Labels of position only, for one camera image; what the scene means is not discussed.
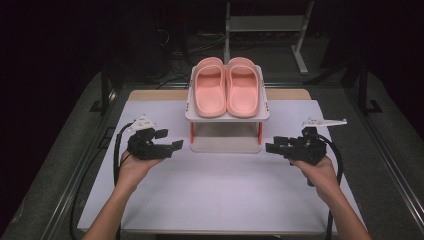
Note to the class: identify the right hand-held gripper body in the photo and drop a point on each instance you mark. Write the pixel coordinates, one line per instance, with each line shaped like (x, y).
(306, 148)

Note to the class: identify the person's left hand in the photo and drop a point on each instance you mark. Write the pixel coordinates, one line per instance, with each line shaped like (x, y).
(135, 171)

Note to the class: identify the black metal stand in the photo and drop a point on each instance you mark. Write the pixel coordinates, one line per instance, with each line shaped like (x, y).
(105, 90)
(364, 90)

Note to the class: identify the white metal desk frame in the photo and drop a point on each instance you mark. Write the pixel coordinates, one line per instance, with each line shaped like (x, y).
(266, 23)

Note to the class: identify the metal frame rail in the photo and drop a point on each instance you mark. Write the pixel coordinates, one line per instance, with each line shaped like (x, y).
(390, 156)
(71, 186)

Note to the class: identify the pink slipper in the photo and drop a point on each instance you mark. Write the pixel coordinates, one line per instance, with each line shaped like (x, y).
(242, 90)
(210, 90)

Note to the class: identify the wooden table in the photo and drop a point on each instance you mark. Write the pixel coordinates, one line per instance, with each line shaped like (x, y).
(156, 95)

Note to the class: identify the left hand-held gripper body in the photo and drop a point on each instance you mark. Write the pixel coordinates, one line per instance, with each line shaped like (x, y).
(146, 148)

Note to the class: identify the white table cloth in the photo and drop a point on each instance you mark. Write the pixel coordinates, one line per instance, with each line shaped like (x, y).
(220, 193)

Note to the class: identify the person's right hand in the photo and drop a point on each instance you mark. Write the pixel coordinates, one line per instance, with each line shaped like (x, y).
(318, 178)

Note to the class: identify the white two-tier shoe rack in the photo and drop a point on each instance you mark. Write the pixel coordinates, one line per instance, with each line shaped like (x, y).
(227, 133)

